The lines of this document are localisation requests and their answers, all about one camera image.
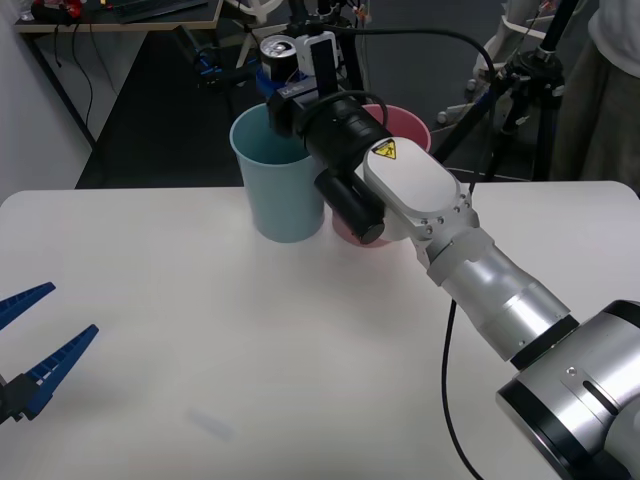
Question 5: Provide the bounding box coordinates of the black tripod with blue legs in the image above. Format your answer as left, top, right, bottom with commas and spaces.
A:
430, 0, 570, 183

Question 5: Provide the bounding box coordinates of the black keyboard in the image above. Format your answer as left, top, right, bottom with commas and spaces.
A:
118, 0, 210, 25

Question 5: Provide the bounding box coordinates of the black drink can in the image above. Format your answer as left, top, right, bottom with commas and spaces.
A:
259, 35, 301, 84

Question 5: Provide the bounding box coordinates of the blue black floor device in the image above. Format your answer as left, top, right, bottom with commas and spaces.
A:
193, 48, 225, 82

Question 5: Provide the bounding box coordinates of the wooden edged desk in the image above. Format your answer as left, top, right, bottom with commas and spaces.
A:
14, 0, 225, 151

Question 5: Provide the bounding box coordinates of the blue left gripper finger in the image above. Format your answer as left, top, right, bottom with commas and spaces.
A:
7, 324, 100, 422
0, 282, 56, 331

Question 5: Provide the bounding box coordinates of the red object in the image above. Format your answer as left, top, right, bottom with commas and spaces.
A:
31, 0, 85, 25

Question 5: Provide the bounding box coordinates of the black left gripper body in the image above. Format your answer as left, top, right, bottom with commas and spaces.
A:
0, 379, 21, 426

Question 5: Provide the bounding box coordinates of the white wheeled stand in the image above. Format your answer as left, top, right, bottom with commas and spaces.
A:
437, 0, 554, 126

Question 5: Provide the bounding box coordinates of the pale blue plastic bin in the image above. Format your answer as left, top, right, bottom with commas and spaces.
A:
229, 103, 327, 245

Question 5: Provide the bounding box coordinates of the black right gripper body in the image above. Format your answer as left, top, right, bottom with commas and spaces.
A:
267, 79, 322, 138

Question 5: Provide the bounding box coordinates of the person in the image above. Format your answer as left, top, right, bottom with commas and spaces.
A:
548, 0, 640, 182

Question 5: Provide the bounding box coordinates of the pink plastic bin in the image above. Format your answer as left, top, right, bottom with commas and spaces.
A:
331, 104, 431, 249

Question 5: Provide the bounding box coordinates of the white office chair base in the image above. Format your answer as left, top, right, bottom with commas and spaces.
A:
233, 0, 282, 69

